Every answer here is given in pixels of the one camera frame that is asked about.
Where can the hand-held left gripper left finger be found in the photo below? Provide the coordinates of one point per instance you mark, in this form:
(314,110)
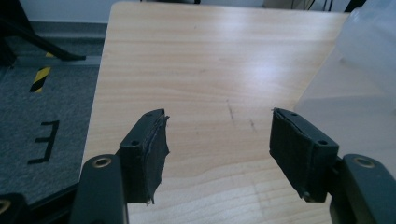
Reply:
(141,161)

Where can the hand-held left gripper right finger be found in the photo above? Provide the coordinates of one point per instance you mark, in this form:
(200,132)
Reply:
(300,152)

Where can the black floor tape mark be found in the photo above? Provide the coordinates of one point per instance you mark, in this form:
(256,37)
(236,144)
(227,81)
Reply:
(49,140)

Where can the yellow and black floor tape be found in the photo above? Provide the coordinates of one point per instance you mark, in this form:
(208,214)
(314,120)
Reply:
(39,79)

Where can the black metal stand leg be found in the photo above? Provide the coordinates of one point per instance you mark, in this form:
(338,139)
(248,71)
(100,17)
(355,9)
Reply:
(43,45)

